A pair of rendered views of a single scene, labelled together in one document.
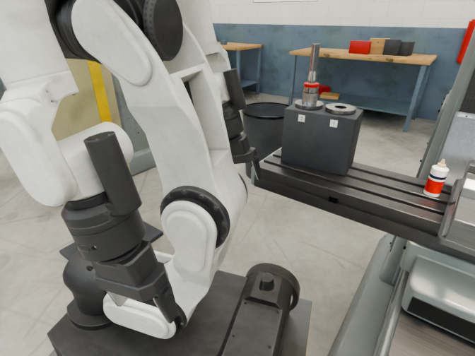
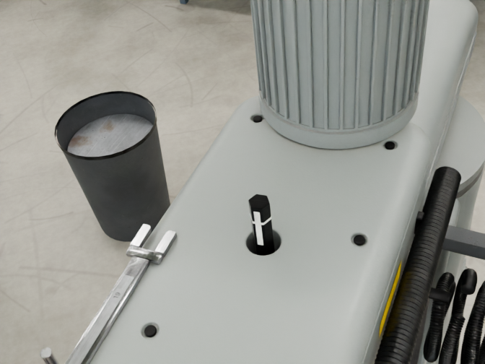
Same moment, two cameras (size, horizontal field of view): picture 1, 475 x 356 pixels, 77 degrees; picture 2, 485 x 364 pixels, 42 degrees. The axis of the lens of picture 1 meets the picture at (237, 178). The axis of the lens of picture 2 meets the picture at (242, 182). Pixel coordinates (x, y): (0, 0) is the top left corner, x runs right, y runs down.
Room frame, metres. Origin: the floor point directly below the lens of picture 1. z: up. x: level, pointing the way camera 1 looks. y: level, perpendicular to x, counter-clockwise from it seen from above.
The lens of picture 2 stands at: (0.19, -0.60, 2.39)
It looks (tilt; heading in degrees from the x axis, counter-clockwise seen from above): 44 degrees down; 354
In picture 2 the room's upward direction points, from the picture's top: 8 degrees counter-clockwise
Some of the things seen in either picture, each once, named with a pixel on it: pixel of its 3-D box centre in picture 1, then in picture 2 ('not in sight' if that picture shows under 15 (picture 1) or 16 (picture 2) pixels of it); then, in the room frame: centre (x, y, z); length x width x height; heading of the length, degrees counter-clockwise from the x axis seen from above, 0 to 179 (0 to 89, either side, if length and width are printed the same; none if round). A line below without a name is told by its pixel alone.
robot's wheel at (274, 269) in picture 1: (271, 288); not in sight; (0.73, -0.12, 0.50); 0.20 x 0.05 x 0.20; 72
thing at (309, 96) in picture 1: (309, 94); not in sight; (0.95, -0.23, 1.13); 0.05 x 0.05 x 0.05
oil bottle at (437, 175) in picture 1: (437, 176); not in sight; (0.72, -0.55, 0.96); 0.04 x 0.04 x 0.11
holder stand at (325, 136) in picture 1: (320, 135); not in sight; (0.93, -0.27, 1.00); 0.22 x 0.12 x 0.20; 59
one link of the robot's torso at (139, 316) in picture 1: (157, 291); not in sight; (0.57, 0.22, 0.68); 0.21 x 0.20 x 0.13; 72
